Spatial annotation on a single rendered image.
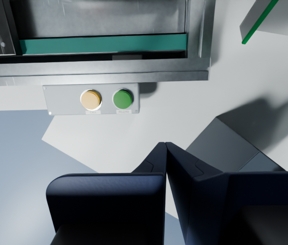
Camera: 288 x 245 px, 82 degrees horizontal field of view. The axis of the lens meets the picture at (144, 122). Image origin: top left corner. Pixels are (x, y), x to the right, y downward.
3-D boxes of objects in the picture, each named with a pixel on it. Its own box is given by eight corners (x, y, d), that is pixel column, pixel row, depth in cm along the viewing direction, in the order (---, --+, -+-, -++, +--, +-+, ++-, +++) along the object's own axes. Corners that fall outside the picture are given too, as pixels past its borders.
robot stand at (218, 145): (216, 173, 54) (254, 232, 35) (183, 150, 52) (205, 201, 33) (249, 142, 50) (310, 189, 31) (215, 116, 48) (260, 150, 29)
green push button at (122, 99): (133, 106, 38) (132, 109, 36) (115, 107, 38) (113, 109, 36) (132, 89, 36) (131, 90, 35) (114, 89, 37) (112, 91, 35)
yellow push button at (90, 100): (102, 107, 38) (99, 110, 36) (85, 108, 38) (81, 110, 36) (100, 90, 37) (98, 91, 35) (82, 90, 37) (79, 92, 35)
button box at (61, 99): (140, 107, 43) (139, 114, 37) (61, 109, 44) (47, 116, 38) (139, 79, 41) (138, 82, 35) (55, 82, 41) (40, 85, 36)
